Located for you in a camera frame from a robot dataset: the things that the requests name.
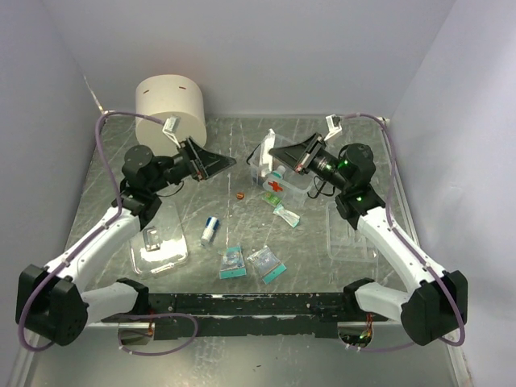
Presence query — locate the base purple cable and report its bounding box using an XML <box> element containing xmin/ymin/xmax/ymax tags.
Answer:
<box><xmin>117</xmin><ymin>312</ymin><xmax>202</xmax><ymax>357</ymax></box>

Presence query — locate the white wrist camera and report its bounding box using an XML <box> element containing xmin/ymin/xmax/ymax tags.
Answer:
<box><xmin>324</xmin><ymin>114</ymin><xmax>343</xmax><ymax>144</ymax></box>
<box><xmin>162</xmin><ymin>115</ymin><xmax>181</xmax><ymax>147</ymax></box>

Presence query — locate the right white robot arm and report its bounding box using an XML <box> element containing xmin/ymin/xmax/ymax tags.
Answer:
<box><xmin>268</xmin><ymin>134</ymin><xmax>468</xmax><ymax>346</ymax></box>

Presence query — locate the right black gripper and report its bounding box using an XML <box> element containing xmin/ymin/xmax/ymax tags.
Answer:
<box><xmin>269</xmin><ymin>131</ymin><xmax>350</xmax><ymax>191</ymax></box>

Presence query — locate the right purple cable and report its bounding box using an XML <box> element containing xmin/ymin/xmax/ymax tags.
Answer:
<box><xmin>342</xmin><ymin>112</ymin><xmax>468</xmax><ymax>349</ymax></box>

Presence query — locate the small green box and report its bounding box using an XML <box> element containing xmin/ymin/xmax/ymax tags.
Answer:
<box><xmin>263</xmin><ymin>191</ymin><xmax>281</xmax><ymax>207</ymax></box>

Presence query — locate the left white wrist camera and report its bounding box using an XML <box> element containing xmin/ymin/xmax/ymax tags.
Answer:
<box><xmin>162</xmin><ymin>115</ymin><xmax>181</xmax><ymax>147</ymax></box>

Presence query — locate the black base frame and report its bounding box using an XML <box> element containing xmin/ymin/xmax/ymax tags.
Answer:
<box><xmin>104</xmin><ymin>293</ymin><xmax>367</xmax><ymax>340</ymax></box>

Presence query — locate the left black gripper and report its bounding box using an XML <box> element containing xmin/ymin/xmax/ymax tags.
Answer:
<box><xmin>149</xmin><ymin>136</ymin><xmax>237</xmax><ymax>194</ymax></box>

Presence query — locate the teal white sachet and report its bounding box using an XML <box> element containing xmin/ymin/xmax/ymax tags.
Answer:
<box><xmin>273</xmin><ymin>204</ymin><xmax>300</xmax><ymax>228</ymax></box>

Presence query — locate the clear divider tray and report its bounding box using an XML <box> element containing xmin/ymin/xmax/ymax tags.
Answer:
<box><xmin>326</xmin><ymin>202</ymin><xmax>379</xmax><ymax>264</ymax></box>

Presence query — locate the clear box lid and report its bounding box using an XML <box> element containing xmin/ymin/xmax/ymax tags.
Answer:
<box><xmin>129</xmin><ymin>200</ymin><xmax>189</xmax><ymax>277</ymax></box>

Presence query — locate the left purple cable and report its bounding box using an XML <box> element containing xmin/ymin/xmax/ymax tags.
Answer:
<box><xmin>19</xmin><ymin>110</ymin><xmax>167</xmax><ymax>352</ymax></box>

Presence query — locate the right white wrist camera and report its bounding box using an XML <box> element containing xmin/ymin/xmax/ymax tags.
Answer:
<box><xmin>324</xmin><ymin>114</ymin><xmax>343</xmax><ymax>144</ymax></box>

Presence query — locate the white blue gauze packet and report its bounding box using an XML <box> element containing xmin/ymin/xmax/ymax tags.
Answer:
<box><xmin>258</xmin><ymin>128</ymin><xmax>276</xmax><ymax>177</ymax></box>

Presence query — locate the cream cylindrical container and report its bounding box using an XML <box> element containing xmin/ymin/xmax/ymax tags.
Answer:
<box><xmin>135</xmin><ymin>74</ymin><xmax>207</xmax><ymax>156</ymax></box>

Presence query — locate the teal-edged clear bag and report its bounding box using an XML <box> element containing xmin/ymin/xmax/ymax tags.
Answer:
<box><xmin>219</xmin><ymin>246</ymin><xmax>247</xmax><ymax>280</ymax></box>
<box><xmin>247</xmin><ymin>245</ymin><xmax>286</xmax><ymax>285</ymax></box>

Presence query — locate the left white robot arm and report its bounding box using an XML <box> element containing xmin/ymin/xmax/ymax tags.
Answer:
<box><xmin>15</xmin><ymin>138</ymin><xmax>236</xmax><ymax>352</ymax></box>

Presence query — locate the white green-label bottle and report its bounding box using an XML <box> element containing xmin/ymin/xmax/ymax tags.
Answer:
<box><xmin>263</xmin><ymin>165</ymin><xmax>286</xmax><ymax>192</ymax></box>

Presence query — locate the white blue bandage roll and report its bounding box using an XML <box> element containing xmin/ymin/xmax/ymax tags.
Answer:
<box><xmin>200</xmin><ymin>216</ymin><xmax>219</xmax><ymax>246</ymax></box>

